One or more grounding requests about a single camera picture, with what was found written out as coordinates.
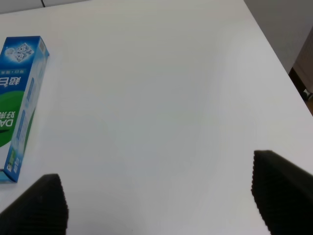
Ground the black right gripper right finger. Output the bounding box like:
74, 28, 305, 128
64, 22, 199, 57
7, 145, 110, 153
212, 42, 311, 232
251, 150, 313, 235

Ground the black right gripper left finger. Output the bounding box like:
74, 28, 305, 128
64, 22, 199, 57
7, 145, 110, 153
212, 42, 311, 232
0, 174, 68, 235

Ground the blue green toothpaste box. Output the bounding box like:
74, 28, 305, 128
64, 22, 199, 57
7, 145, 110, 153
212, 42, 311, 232
0, 36, 49, 184

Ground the dark furniture beside table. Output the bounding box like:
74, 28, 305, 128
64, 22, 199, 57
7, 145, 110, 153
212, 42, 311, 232
288, 31, 313, 117

